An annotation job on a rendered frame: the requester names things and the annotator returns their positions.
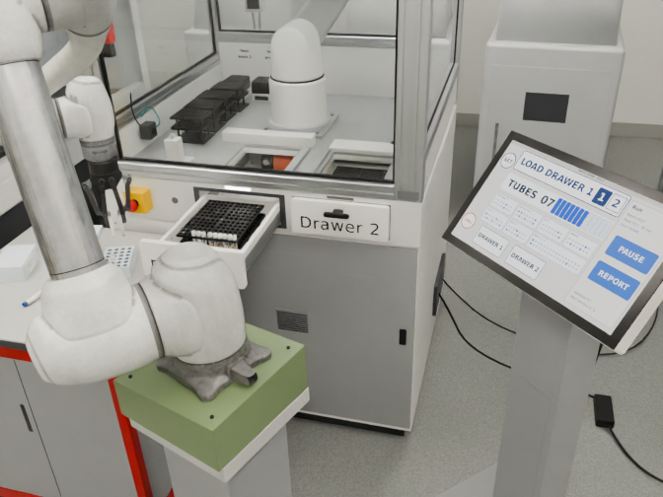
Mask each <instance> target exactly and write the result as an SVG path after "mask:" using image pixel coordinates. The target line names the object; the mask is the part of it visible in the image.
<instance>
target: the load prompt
mask: <svg viewBox="0 0 663 497"><path fill-rule="evenodd" d="M513 169H514V170H516V171H518V172H520V173H522V174H524V175H526V176H528V177H531V178H534V179H536V180H538V181H540V182H542V183H544V184H546V185H549V186H551V187H553V188H555V189H557V190H559V191H561V192H563V193H565V194H568V195H570V196H572V197H574V198H576V199H578V200H580V201H582V202H584V203H587V204H589V205H591V206H593V207H595V208H597V209H599V210H601V211H603V212H606V213H608V214H610V215H612V216H614V217H616V218H619V217H620V215H621V214H622V212H623V211H624V209H625V208H626V206H627V205H628V203H629V202H630V200H631V199H632V196H630V195H628V194H626V193H624V192H621V191H619V190H617V189H614V188H612V187H610V186H607V185H605V184H603V183H601V182H598V181H596V180H594V179H591V178H589V177H586V176H584V175H582V174H580V173H577V172H575V171H573V170H570V169H568V168H566V167H563V166H561V165H559V164H557V163H554V162H552V161H550V160H547V159H545V158H543V157H540V156H538V155H536V154H534V153H531V152H529V151H527V150H525V151H524V152H523V154H522V155H521V157H520V158H519V160H518V161H517V163H516V164H515V166H514V167H513Z"/></svg>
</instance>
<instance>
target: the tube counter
mask: <svg viewBox="0 0 663 497"><path fill-rule="evenodd" d="M536 207H538V208H540V209H542V210H544V211H546V212H548V213H550V214H552V215H554V216H555V217H556V218H558V219H560V220H562V221H564V222H566V223H568V224H570V225H572V226H574V227H576V228H578V229H580V230H582V231H584V232H586V233H588V234H589V235H591V236H593V237H595V238H597V239H599V240H601V241H602V240H604V238H605V237H606V235H607V234H608V232H609V231H610V230H611V228H612V227H613V225H614V224H615V222H613V221H611V220H609V219H607V218H604V217H602V216H600V215H598V214H596V213H594V212H592V211H590V210H588V209H586V208H584V207H582V206H580V205H577V204H575V203H573V202H571V201H569V200H567V199H565V198H563V197H561V196H559V195H557V194H555V193H552V192H550V191H548V190H546V191H545V193H544V194H543V196H542V197H541V199H540V200H539V202H538V203H537V205H536Z"/></svg>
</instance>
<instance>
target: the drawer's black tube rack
mask: <svg viewBox="0 0 663 497"><path fill-rule="evenodd" d="M236 207H237V208H236ZM263 208H264V205H261V204H252V203H242V202H231V201H221V200H211V199H209V200H208V201H207V202H206V203H205V204H204V205H203V206H202V207H201V209H200V210H199V211H198V212H197V213H196V214H195V215H194V216H193V217H192V218H191V219H190V220H189V221H188V222H187V223H186V224H185V225H184V227H183V228H182V229H181V230H180V232H183V233H191V231H200V232H205V233H206V235H207V233H209V232H211V233H212V234H213V233H217V234H219V233H220V234H222V235H223V234H226V235H232V236H233V235H236V236H237V239H239V240H238V242H237V245H238V249H242V247H243V246H244V245H245V243H247V242H248V241H249V239H250V236H251V235H252V234H253V232H254V231H255V230H256V228H257V227H259V225H260V223H261V221H262V220H263V219H264V217H265V214H263V213H260V211H261V210H262V209H263ZM207 210H208V211H207ZM193 219H194V220H193ZM207 236H208V235H207ZM186 242H193V239H190V238H182V240H181V241H180V243H186Z"/></svg>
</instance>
